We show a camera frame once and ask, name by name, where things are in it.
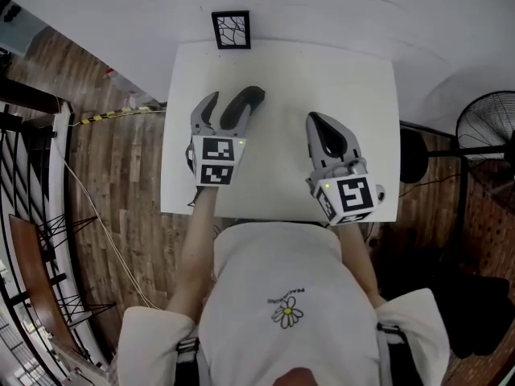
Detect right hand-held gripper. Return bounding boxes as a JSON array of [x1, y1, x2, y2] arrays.
[[304, 112, 387, 227]]

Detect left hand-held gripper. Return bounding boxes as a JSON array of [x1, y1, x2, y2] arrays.
[[184, 91, 254, 187]]

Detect black oblong case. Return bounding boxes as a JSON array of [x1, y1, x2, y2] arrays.
[[219, 85, 267, 132]]

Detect person's right forearm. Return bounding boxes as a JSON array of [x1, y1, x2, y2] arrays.
[[336, 220, 384, 308]]

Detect person's left forearm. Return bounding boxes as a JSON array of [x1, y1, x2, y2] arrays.
[[166, 184, 221, 322]]

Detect black framed branch picture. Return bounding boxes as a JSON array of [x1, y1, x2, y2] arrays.
[[211, 10, 251, 51]]

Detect clear plastic bag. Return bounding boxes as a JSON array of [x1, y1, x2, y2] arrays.
[[103, 68, 162, 110]]

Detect yellow black striped bar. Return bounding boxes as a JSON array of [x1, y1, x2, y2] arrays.
[[79, 108, 167, 127]]

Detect white daisy print t-shirt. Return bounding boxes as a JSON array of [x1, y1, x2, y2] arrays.
[[116, 221, 451, 386]]

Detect black standing fan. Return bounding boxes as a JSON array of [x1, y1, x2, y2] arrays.
[[399, 90, 515, 217]]

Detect black office chair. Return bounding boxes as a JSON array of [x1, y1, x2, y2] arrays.
[[377, 247, 513, 359]]

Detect black metal stair railing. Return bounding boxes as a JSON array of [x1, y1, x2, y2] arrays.
[[0, 101, 118, 380]]

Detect brown wooden handrail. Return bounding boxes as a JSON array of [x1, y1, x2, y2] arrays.
[[8, 214, 84, 359]]

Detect thin white floor cable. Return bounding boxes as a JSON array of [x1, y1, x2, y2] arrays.
[[55, 134, 164, 311]]

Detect black white shoulder strap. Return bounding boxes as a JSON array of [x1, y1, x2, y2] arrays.
[[376, 322, 416, 386], [175, 335, 211, 386]]

